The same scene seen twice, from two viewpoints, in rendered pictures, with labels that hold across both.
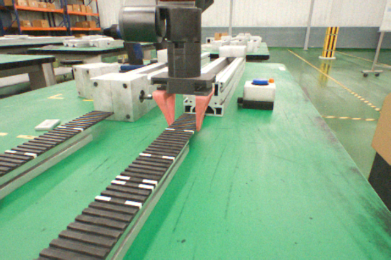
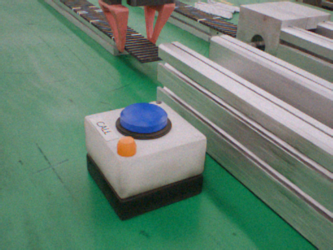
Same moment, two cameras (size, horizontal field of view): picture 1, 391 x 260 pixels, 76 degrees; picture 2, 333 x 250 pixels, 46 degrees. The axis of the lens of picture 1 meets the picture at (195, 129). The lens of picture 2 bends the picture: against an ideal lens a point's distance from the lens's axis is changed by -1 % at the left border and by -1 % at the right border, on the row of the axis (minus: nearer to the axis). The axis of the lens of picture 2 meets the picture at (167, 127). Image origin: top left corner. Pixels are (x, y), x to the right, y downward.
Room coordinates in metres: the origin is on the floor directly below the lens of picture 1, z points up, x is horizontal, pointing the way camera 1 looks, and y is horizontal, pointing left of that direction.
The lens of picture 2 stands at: (0.89, -0.37, 1.01)
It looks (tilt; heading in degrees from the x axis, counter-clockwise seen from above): 30 degrees down; 134
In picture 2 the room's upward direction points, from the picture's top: 3 degrees clockwise
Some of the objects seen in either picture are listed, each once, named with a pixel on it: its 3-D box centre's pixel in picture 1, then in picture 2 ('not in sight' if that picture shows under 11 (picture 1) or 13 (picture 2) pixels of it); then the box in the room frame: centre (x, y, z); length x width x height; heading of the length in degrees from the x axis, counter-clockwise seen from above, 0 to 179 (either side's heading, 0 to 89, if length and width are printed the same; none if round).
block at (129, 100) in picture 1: (126, 96); (273, 41); (0.59, 0.16, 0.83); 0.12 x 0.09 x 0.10; 76
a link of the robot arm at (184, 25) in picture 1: (179, 25); not in sight; (0.44, 0.02, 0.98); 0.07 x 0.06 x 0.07; 83
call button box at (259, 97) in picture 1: (255, 94); (151, 151); (0.67, -0.17, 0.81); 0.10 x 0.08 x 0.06; 76
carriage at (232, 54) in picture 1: (233, 54); not in sight; (1.22, -0.18, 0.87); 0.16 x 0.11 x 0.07; 166
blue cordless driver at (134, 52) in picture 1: (124, 53); not in sight; (1.03, 0.28, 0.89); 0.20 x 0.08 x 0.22; 84
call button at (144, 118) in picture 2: (259, 82); (144, 121); (0.67, -0.17, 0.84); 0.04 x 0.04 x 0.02
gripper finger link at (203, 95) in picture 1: (191, 105); (128, 19); (0.43, 0.01, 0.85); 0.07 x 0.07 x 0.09; 76
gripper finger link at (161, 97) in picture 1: (178, 104); (144, 18); (0.44, 0.03, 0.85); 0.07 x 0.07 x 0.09; 76
